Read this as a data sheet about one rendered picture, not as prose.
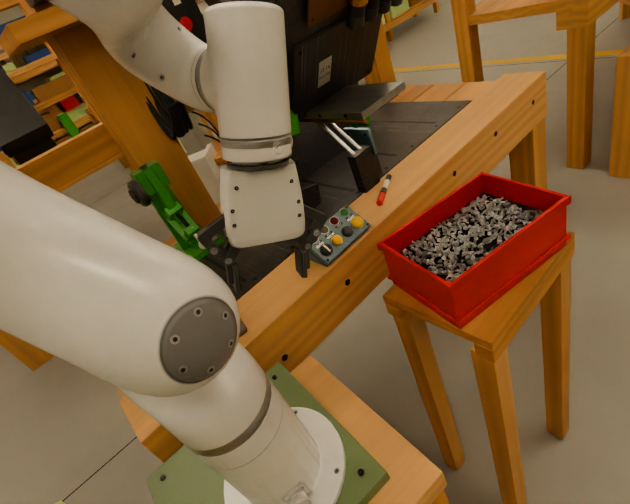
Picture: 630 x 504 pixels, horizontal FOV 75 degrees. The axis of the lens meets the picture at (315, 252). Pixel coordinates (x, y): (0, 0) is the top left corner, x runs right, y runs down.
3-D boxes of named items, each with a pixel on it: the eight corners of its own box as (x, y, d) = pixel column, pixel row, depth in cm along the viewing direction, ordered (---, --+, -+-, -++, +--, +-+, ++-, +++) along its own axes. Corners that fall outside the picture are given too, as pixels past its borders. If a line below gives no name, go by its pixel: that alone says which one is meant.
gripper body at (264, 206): (288, 144, 54) (294, 224, 58) (210, 152, 50) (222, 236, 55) (308, 153, 47) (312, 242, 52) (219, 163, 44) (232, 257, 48)
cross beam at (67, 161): (347, 21, 160) (340, -4, 155) (26, 207, 109) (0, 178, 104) (338, 23, 164) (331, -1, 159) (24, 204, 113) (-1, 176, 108)
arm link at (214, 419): (223, 476, 43) (63, 336, 29) (137, 408, 54) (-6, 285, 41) (290, 381, 49) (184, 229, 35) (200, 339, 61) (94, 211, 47)
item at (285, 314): (548, 114, 138) (546, 70, 129) (185, 482, 78) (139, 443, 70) (507, 114, 148) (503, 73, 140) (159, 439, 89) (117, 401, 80)
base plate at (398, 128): (473, 105, 133) (472, 99, 132) (203, 338, 89) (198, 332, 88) (376, 107, 163) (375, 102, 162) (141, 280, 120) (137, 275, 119)
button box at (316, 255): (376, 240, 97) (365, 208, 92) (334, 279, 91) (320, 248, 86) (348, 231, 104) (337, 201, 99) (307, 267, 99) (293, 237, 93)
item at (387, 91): (407, 93, 99) (404, 81, 97) (364, 125, 93) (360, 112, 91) (307, 97, 127) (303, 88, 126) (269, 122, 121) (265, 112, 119)
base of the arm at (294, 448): (372, 475, 55) (328, 405, 45) (258, 583, 51) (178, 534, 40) (303, 388, 70) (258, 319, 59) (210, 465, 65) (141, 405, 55)
